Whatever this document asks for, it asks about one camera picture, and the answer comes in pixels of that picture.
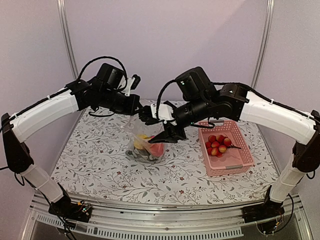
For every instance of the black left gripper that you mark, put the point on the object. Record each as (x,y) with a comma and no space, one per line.
(130,109)

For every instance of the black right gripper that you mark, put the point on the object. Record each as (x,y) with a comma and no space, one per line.
(168,136)

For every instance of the orange red mango toy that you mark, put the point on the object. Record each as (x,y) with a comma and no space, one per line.
(156,149)

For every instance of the clear zip top bag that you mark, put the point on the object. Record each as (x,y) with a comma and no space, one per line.
(135,126)

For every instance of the yellow lemon toy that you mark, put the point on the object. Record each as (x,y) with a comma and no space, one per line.
(141,141)

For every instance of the red yellow peach toy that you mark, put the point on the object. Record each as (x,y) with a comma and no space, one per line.
(212,138)

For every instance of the red yellow apple toy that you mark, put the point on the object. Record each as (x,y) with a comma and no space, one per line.
(220,138)

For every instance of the small red peach toy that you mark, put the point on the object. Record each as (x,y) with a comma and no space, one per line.
(222,149)

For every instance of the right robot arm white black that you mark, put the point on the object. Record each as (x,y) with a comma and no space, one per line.
(239,102)

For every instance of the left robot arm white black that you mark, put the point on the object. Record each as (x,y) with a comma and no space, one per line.
(109,89)

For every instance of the floral patterned tablecloth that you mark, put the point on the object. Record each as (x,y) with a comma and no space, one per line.
(94,163)

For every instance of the pink perforated plastic basket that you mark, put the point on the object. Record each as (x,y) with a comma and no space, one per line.
(237,159)

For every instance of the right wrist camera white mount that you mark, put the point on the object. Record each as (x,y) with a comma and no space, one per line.
(158,114)

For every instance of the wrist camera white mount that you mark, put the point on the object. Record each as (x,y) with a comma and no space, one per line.
(130,84)
(158,114)

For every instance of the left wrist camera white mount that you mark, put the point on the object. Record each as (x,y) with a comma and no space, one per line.
(130,84)

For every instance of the front aluminium rail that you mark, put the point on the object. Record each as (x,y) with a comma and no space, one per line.
(121,220)

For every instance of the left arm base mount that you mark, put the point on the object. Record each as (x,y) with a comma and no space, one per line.
(65,208)

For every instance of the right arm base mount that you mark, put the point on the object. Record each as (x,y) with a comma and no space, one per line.
(264,215)

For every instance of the left aluminium frame post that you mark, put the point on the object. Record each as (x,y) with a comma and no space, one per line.
(67,37)

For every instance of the aluminium frame post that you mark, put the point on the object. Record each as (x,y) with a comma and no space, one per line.
(270,6)
(67,37)

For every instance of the right aluminium frame post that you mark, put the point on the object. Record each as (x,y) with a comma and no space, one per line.
(270,6)

